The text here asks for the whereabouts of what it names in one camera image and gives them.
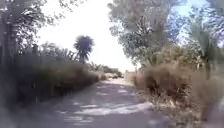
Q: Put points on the round-topped dark tree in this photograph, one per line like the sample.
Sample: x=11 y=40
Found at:
x=83 y=46

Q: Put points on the grey dirt path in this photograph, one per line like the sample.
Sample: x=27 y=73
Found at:
x=110 y=100

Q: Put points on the large leafy tree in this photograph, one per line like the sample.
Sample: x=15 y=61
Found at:
x=150 y=30

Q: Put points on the dry brown grass verge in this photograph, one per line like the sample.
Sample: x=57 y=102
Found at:
x=173 y=83

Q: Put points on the dark shaded bushes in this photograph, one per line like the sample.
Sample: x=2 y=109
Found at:
x=46 y=80

